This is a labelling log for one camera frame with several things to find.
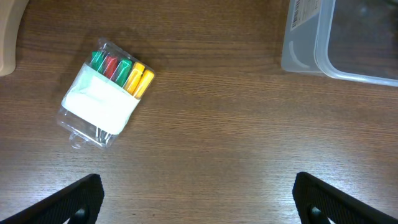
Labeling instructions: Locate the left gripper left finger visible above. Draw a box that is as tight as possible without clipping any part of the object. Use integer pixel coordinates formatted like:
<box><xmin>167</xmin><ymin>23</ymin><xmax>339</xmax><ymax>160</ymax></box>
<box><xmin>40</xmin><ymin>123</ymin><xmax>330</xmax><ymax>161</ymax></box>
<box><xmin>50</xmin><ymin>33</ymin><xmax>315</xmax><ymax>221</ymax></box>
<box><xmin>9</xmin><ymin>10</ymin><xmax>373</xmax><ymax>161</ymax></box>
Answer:
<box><xmin>1</xmin><ymin>174</ymin><xmax>104</xmax><ymax>224</ymax></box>

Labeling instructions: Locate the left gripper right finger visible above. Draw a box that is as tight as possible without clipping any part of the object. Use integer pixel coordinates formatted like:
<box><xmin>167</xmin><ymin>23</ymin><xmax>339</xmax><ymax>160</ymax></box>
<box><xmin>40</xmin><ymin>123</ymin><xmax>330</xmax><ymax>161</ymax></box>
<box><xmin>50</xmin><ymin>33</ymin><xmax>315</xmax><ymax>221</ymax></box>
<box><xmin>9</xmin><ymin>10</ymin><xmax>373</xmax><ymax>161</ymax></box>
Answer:
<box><xmin>292</xmin><ymin>172</ymin><xmax>397</xmax><ymax>224</ymax></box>

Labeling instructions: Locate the clear plastic container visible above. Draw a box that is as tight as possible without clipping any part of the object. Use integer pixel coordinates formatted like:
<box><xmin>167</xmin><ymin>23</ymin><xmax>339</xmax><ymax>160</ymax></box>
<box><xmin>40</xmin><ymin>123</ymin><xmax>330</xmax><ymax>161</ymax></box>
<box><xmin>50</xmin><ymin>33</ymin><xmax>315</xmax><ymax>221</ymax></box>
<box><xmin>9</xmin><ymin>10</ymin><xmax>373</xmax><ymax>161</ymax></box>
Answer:
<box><xmin>281</xmin><ymin>0</ymin><xmax>397</xmax><ymax>86</ymax></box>

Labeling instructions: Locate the screwdriver set clear case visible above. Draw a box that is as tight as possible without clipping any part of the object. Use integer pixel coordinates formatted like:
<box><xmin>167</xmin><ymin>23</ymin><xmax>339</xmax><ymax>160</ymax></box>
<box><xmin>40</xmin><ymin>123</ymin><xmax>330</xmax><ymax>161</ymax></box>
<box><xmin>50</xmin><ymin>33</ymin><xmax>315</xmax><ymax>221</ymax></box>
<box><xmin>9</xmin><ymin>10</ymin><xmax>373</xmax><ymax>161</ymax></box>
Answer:
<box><xmin>57</xmin><ymin>38</ymin><xmax>156</xmax><ymax>149</ymax></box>

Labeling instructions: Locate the orange scraper wooden handle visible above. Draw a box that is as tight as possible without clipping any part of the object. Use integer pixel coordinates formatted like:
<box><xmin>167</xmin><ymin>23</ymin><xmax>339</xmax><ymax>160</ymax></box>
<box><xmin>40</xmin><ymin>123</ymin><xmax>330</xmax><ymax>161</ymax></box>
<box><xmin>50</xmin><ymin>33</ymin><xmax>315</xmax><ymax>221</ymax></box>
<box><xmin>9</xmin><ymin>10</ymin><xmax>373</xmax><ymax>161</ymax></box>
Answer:
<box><xmin>0</xmin><ymin>0</ymin><xmax>29</xmax><ymax>77</ymax></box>

